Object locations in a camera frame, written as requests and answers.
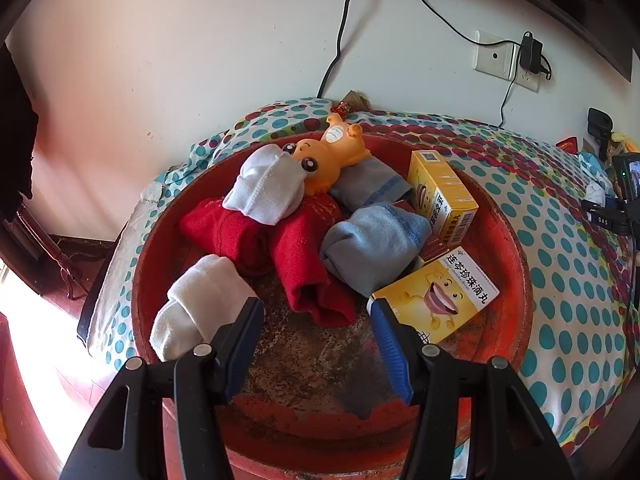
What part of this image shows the dark wooden furniture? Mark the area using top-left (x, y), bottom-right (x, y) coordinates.
top-left (0, 200), bottom-right (118, 301)

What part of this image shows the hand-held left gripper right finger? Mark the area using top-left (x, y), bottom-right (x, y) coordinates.
top-left (370, 297), bottom-right (578, 480)

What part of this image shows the black power adapter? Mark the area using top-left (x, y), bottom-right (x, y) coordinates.
top-left (520, 31), bottom-right (545, 74)

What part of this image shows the black adapter cable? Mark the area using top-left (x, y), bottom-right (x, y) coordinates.
top-left (499, 77), bottom-right (519, 126)

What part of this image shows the polka dot cloth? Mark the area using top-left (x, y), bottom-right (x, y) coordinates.
top-left (77, 96), bottom-right (640, 458)

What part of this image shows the red sock with gold print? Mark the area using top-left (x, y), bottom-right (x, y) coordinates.
top-left (272, 194), bottom-right (357, 328)

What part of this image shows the grey sock with blue trim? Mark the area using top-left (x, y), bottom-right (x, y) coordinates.
top-left (320, 204), bottom-right (432, 299)
top-left (329, 156), bottom-right (413, 209)

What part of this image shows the yellow medicine box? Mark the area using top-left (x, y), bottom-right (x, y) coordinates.
top-left (407, 150), bottom-right (479, 247)
top-left (369, 246), bottom-right (501, 346)

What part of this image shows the white and grey sock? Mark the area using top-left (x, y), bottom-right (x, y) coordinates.
top-left (222, 144), bottom-right (307, 225)

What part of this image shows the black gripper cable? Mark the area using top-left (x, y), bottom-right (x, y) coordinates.
top-left (620, 232), bottom-right (640, 322)

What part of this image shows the blue and white cloth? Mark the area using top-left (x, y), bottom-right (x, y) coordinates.
top-left (580, 152), bottom-right (609, 202)

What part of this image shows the small brown and white box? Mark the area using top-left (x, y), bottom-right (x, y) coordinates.
top-left (400, 200), bottom-right (449, 267)

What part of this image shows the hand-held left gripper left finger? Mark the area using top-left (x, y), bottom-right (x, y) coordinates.
top-left (59, 296), bottom-right (265, 480)

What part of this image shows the black monitor cable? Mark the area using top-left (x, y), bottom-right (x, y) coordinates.
top-left (319, 0), bottom-right (371, 99)

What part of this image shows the orange plastic toy figure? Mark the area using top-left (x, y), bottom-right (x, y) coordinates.
top-left (282, 112), bottom-right (372, 197)

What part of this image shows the white coaxial socket plate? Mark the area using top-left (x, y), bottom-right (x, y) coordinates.
top-left (472, 30), bottom-right (519, 79)

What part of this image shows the white power outlet plate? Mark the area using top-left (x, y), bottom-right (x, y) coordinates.
top-left (512, 42), bottom-right (544, 92)

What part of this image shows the plain red sock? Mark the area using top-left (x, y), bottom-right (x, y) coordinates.
top-left (179, 197), bottom-right (276, 279)

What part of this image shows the red round tray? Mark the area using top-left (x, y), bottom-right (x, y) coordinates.
top-left (131, 127), bottom-right (533, 478)

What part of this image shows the black clamp mount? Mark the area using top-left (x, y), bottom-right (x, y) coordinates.
top-left (587, 107), bottom-right (614, 161)

